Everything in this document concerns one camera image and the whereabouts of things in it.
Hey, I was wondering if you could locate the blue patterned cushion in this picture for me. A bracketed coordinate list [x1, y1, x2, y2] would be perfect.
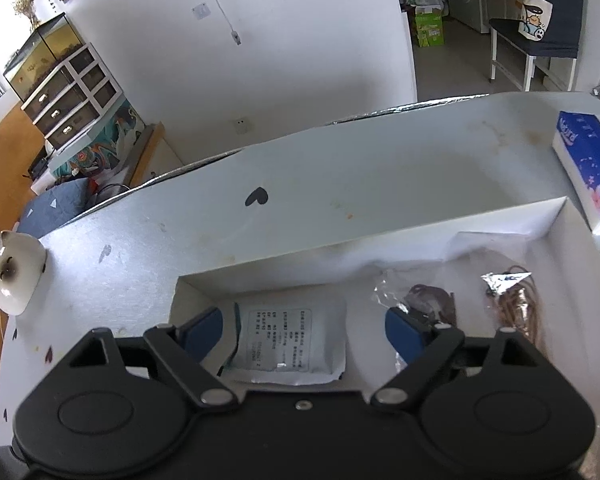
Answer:
[19, 180, 92, 239]

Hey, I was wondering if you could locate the dried flower bunch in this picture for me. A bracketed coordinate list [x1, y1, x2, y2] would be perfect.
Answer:
[12, 0, 39, 27]

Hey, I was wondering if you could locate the white labelled packet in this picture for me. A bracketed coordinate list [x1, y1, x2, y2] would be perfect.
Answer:
[220, 300, 349, 386]

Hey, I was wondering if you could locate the cartoon print tote bag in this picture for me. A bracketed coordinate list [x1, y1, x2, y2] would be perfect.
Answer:
[517, 0, 556, 41]

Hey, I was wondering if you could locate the green cardboard box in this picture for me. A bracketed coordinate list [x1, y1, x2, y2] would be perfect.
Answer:
[412, 5, 447, 49]

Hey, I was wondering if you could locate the white hanging cable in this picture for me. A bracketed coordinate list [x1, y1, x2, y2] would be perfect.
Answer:
[197, 0, 244, 47]

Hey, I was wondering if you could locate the ceramic cat figurine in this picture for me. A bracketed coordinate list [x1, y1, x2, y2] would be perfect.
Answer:
[0, 230, 48, 317]

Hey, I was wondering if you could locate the white cardboard box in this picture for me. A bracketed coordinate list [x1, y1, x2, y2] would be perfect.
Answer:
[170, 195, 600, 411]

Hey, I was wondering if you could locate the dark blue chair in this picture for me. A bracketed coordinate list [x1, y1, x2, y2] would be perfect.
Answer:
[489, 0, 585, 93]

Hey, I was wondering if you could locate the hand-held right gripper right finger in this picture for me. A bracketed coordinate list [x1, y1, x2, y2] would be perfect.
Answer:
[371, 306, 548, 408]

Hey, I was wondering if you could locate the white drawer cabinet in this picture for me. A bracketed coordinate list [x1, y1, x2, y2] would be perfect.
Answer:
[21, 42, 126, 152]

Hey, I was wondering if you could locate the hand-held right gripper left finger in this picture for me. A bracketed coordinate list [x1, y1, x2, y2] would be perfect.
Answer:
[62, 306, 237, 407]

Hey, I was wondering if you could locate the bagged tan cord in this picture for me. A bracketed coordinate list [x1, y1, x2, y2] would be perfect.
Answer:
[480, 265, 550, 357]

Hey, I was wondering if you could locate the colourful painted canvas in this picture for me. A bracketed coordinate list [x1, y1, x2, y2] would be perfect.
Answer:
[50, 100, 149, 182]

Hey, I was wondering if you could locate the bagged dark brown cord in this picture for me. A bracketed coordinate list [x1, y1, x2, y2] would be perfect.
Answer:
[375, 270, 459, 330]

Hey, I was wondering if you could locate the blue tissue pack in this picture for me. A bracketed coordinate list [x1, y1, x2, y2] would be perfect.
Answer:
[552, 111, 600, 236]

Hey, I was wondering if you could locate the glass fish tank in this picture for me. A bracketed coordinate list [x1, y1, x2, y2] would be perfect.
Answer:
[4, 12, 84, 102]

